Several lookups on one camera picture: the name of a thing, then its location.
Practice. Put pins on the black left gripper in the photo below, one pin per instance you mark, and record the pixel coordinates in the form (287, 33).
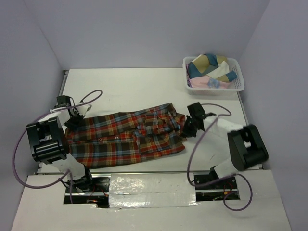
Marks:
(80, 117)

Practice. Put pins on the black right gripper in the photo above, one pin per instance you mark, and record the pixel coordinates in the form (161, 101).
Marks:
(186, 132)

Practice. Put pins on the red plaid long sleeve shirt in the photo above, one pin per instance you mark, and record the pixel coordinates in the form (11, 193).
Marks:
(126, 138)

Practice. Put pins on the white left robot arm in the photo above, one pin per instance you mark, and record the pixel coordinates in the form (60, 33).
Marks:
(49, 145)

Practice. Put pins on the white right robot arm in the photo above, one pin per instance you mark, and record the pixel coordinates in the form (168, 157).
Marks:
(246, 146)

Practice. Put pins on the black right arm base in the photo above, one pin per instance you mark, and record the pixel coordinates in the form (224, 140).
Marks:
(216, 191)

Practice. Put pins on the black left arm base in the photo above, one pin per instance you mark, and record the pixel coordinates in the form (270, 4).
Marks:
(88, 190)

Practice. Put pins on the pink folded shirt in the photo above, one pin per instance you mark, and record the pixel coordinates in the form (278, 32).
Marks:
(208, 82)

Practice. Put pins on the white plastic laundry basket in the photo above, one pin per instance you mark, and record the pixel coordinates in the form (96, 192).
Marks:
(236, 85)

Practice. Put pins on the blue tan patchwork shirt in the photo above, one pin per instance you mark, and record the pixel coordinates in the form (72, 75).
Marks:
(210, 65)

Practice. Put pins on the white foil covered board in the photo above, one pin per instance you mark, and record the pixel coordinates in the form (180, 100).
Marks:
(150, 191)

